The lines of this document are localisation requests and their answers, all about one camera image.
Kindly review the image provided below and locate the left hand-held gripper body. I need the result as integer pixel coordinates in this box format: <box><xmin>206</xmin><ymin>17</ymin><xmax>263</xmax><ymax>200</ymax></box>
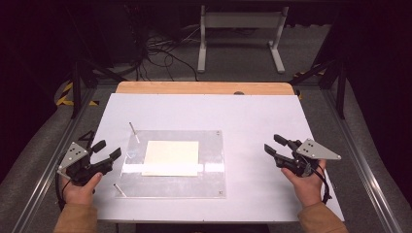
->
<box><xmin>56</xmin><ymin>141</ymin><xmax>115</xmax><ymax>187</ymax></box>

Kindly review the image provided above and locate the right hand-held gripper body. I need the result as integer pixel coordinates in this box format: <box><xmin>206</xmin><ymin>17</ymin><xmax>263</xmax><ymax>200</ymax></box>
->
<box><xmin>275</xmin><ymin>138</ymin><xmax>342</xmax><ymax>179</ymax></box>

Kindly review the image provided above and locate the clear acrylic sheet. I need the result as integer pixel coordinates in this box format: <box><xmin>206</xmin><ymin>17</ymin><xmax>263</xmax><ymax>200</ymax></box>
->
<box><xmin>115</xmin><ymin>129</ymin><xmax>227</xmax><ymax>199</ymax></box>

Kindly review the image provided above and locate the person's left hand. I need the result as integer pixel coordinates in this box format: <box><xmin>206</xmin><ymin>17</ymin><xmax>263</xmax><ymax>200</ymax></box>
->
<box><xmin>61</xmin><ymin>171</ymin><xmax>104</xmax><ymax>207</ymax></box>

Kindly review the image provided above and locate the person's right hand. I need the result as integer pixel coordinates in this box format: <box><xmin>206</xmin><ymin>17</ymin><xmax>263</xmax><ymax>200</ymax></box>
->
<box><xmin>280</xmin><ymin>158</ymin><xmax>327</xmax><ymax>209</ymax></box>

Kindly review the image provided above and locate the thin metal pin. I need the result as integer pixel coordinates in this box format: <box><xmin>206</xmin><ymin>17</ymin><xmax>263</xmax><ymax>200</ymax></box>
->
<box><xmin>128</xmin><ymin>121</ymin><xmax>141</xmax><ymax>144</ymax></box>
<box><xmin>113</xmin><ymin>183</ymin><xmax>127</xmax><ymax>198</ymax></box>

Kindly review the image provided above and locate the cream paper sheet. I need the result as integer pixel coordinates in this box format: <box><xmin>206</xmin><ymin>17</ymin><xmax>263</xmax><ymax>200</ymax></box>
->
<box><xmin>141</xmin><ymin>140</ymin><xmax>200</xmax><ymax>178</ymax></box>

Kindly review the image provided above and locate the black metal stand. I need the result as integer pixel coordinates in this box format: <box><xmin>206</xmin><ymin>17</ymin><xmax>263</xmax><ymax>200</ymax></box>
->
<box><xmin>289</xmin><ymin>57</ymin><xmax>348</xmax><ymax>120</ymax></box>
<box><xmin>65</xmin><ymin>58</ymin><xmax>128</xmax><ymax>119</ymax></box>

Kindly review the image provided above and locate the yellow black hazard tape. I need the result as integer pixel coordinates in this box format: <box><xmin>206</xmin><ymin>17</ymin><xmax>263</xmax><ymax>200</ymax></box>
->
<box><xmin>55</xmin><ymin>81</ymin><xmax>100</xmax><ymax>108</ymax></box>
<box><xmin>292</xmin><ymin>63</ymin><xmax>326</xmax><ymax>80</ymax></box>

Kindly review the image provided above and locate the white metal stand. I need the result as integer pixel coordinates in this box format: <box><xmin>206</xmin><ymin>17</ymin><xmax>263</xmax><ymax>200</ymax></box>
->
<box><xmin>196</xmin><ymin>4</ymin><xmax>291</xmax><ymax>75</ymax></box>

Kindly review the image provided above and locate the black triangular bracket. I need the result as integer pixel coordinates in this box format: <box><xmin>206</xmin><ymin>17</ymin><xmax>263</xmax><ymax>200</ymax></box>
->
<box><xmin>78</xmin><ymin>130</ymin><xmax>96</xmax><ymax>143</ymax></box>

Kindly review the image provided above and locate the grey metal rail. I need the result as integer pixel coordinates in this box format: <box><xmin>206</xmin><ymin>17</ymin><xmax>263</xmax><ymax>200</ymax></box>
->
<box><xmin>321</xmin><ymin>87</ymin><xmax>405</xmax><ymax>233</ymax></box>
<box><xmin>11</xmin><ymin>86</ymin><xmax>97</xmax><ymax>233</ymax></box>

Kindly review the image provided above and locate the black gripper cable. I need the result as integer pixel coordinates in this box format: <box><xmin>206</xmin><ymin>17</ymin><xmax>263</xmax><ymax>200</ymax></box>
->
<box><xmin>311</xmin><ymin>160</ymin><xmax>333</xmax><ymax>206</ymax></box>
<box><xmin>53</xmin><ymin>154</ymin><xmax>73</xmax><ymax>212</ymax></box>

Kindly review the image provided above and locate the bundle of black floor cables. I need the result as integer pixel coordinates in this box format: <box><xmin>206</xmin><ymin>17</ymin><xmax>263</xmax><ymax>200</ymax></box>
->
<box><xmin>125</xmin><ymin>6</ymin><xmax>200</xmax><ymax>83</ymax></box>

